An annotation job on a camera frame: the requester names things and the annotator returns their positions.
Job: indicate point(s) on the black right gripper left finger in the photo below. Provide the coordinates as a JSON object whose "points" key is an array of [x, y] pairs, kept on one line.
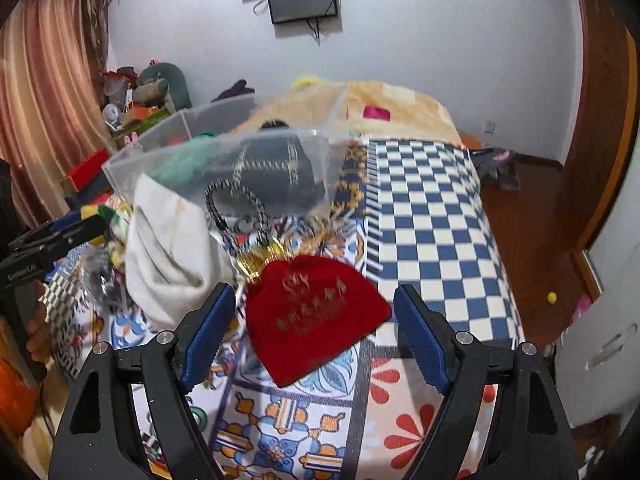
{"points": [[98, 436]]}

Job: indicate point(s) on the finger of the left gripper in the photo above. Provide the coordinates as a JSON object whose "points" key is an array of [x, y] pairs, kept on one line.
{"points": [[56, 238]]}

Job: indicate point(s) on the yellow green plush item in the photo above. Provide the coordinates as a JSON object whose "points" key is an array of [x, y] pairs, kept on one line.
{"points": [[115, 222]]}

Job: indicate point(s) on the white cream towel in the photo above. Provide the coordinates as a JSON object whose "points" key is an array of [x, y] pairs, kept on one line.
{"points": [[172, 263]]}

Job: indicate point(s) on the green knitted sock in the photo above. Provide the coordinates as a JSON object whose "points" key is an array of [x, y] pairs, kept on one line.
{"points": [[189, 164]]}

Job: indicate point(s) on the red velvet drawstring pouch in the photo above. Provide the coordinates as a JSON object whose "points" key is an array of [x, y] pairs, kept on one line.
{"points": [[303, 312]]}

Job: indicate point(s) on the person's left hand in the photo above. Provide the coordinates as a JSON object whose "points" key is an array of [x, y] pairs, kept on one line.
{"points": [[39, 342]]}

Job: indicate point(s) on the red box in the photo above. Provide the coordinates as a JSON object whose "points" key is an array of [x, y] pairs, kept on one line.
{"points": [[82, 174]]}

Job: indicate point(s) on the orange jacket sleeve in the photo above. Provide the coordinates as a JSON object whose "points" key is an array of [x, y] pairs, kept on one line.
{"points": [[17, 402]]}

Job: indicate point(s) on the pink bunny toy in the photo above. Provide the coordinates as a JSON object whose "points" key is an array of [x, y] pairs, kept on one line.
{"points": [[129, 138]]}

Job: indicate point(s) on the pink striped curtain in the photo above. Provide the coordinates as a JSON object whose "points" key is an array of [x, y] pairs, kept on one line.
{"points": [[53, 60]]}

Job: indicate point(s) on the grey plush toy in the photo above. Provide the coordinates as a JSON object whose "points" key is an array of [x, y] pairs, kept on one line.
{"points": [[163, 84]]}

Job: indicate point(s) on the dark purple clothing pile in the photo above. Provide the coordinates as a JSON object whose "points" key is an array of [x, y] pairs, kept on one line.
{"points": [[239, 88]]}

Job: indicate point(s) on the clear plastic storage bin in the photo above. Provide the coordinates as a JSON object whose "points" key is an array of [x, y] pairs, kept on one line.
{"points": [[124, 168]]}

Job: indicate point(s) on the patterned patchwork bed sheet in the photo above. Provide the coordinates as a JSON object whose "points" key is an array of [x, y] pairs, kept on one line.
{"points": [[409, 212]]}

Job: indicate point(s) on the yellow fuzzy item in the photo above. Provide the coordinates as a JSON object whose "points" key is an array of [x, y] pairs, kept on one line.
{"points": [[306, 81]]}

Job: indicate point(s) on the beige floral blanket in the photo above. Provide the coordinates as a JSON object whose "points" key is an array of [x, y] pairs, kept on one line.
{"points": [[369, 109]]}

